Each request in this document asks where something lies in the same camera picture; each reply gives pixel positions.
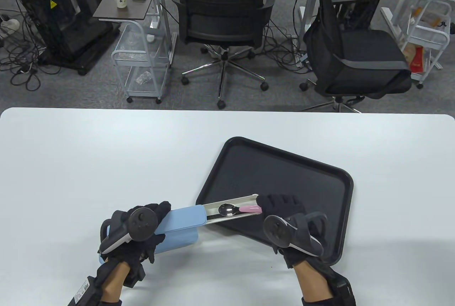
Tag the silver desk leg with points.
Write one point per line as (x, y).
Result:
(161, 0)
(309, 7)

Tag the black white motion controller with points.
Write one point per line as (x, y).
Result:
(143, 223)
(277, 231)

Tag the person's left hand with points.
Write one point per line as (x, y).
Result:
(161, 210)

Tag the brown top white rolling cart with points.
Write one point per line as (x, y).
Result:
(121, 12)

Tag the white power strip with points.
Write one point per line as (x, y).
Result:
(302, 58)

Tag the person's right forearm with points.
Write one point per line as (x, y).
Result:
(314, 281)

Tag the black armrest office chair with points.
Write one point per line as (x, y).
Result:
(366, 53)

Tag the white power adapter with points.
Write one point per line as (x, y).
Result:
(9, 25)

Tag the blue slide lunch box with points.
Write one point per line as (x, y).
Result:
(177, 242)
(185, 217)

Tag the small white device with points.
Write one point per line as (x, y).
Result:
(150, 38)

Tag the black plastic tray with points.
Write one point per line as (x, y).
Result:
(284, 170)

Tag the person's right hand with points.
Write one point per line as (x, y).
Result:
(280, 202)

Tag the red packet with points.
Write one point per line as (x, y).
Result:
(416, 60)

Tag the black chopstick utensil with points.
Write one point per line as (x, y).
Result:
(212, 217)

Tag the black mesh office chair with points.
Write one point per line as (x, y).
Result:
(221, 17)

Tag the black glass computer case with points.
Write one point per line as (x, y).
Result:
(46, 21)

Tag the person's left forearm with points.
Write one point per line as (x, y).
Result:
(115, 281)

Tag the crumpled clear plastic bag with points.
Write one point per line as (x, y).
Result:
(143, 78)

